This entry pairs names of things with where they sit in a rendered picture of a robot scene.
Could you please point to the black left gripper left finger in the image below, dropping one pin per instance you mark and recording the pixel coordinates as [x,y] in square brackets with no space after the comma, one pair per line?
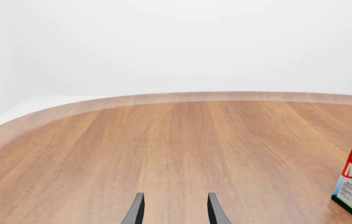
[136,212]

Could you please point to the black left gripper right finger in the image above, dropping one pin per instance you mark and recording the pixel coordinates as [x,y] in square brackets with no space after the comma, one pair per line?
[215,212]

